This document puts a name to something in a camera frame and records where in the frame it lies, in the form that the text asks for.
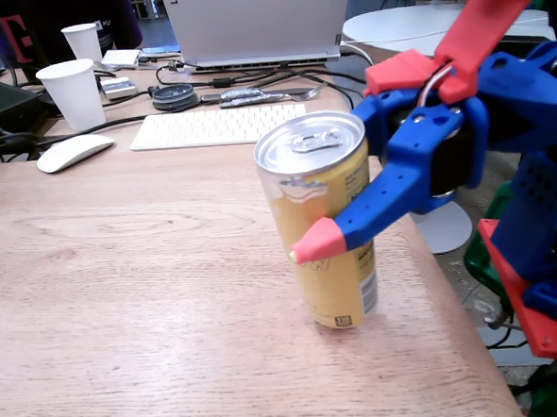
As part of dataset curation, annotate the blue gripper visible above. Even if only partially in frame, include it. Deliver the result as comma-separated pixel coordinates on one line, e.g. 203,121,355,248
279,85,498,266

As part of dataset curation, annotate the yellow energy drink can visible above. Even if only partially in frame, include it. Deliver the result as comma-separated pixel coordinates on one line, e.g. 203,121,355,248
251,108,380,336

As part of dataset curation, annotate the metal fork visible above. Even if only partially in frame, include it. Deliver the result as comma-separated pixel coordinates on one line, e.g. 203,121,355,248
263,82,330,105

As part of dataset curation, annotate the foil wrapped bundle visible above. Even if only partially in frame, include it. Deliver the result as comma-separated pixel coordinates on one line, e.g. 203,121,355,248
217,85,296,110

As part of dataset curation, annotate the white keyboard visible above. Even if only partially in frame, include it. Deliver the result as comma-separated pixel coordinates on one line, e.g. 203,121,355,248
128,103,311,152

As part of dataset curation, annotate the silver laptop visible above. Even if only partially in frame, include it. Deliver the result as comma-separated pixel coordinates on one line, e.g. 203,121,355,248
159,0,359,77

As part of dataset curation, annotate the round dark tin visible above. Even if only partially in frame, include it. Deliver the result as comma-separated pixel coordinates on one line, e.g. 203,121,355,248
150,82,199,113

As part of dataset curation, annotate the silver power bank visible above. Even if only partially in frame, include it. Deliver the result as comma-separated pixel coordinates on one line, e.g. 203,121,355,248
99,76,140,102

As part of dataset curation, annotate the white adapter box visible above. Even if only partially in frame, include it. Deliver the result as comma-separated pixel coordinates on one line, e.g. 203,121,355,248
100,48,143,72

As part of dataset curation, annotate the purple NYU garment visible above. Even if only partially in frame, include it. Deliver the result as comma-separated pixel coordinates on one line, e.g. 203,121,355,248
90,0,144,54

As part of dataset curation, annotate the white computer mouse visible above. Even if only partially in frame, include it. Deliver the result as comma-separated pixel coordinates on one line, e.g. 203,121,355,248
35,131,117,175

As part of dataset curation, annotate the large white paper cup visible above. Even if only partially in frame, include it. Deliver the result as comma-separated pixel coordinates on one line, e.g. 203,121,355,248
35,57,109,135

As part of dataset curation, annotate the small white paper cup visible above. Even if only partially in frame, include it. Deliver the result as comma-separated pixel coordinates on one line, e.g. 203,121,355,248
60,22,104,66

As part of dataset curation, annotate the black bag magenta letter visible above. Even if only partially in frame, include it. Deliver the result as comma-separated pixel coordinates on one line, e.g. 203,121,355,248
0,0,106,88

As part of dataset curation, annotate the white cable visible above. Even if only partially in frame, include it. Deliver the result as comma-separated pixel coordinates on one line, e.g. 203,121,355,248
338,40,375,68

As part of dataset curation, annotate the white round pedestal table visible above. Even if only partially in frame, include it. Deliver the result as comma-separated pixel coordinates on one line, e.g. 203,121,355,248
340,0,557,260

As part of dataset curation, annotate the black cable with ferrite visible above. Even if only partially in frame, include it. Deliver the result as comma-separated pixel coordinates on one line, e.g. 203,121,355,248
154,49,368,125

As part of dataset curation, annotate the thin black cable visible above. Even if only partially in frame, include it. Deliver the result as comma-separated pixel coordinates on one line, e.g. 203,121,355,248
36,112,151,148

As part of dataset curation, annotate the black cable bundle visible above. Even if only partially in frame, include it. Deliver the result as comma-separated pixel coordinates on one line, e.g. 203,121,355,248
0,119,41,164

